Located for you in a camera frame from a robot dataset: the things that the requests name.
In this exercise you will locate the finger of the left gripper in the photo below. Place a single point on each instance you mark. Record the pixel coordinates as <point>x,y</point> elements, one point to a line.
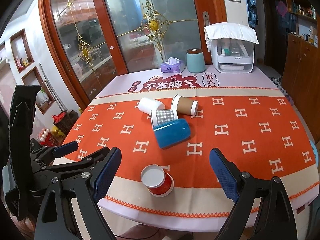
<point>98,164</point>
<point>46,155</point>

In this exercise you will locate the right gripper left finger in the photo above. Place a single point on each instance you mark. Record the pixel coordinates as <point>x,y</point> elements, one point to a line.
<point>87,190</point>

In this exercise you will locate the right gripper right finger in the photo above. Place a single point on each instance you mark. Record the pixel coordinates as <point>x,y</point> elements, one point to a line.
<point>275,218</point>

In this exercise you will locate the red paper cup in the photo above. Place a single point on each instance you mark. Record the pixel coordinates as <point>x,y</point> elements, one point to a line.
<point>158,182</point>

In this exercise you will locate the blue plastic cup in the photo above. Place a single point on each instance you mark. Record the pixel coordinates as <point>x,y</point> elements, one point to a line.
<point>172,133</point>

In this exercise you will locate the checkered paper cup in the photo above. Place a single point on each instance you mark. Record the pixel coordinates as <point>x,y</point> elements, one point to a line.
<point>162,116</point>

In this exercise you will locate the white paper cup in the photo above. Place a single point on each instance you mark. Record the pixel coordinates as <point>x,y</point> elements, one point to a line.
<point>146,105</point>

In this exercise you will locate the brown kraft paper cup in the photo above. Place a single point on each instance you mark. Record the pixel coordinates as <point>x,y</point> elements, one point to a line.
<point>184,105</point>

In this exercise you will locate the egg carton box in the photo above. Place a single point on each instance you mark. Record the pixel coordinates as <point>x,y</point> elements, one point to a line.
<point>45,138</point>

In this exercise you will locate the red gift basket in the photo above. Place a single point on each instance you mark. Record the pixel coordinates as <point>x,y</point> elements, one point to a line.
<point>65,121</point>

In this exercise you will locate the orange H-pattern blanket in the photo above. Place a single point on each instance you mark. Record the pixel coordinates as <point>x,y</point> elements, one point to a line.
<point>200,142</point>

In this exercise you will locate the lilac printed tablecloth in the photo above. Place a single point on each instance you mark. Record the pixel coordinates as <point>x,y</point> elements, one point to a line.
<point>190,79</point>

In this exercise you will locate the wooden glass sliding door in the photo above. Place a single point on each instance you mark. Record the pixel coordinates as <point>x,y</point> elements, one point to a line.
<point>93,41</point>

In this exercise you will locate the dark wooden cabinet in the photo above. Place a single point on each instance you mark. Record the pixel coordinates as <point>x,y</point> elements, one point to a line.
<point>301,80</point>

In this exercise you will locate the purple tissue pack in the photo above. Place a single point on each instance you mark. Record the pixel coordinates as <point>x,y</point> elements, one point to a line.
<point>173,65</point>

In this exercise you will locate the teal canister with brown lid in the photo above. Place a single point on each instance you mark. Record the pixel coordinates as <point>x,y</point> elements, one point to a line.
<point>195,60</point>

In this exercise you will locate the white countertop appliance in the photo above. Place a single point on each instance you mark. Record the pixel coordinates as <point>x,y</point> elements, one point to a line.
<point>232,56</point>

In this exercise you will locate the upper wall niche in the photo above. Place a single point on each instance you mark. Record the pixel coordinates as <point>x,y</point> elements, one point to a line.
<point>21,51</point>

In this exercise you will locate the door handle plate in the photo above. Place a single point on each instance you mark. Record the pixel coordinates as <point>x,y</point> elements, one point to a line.
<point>206,19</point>

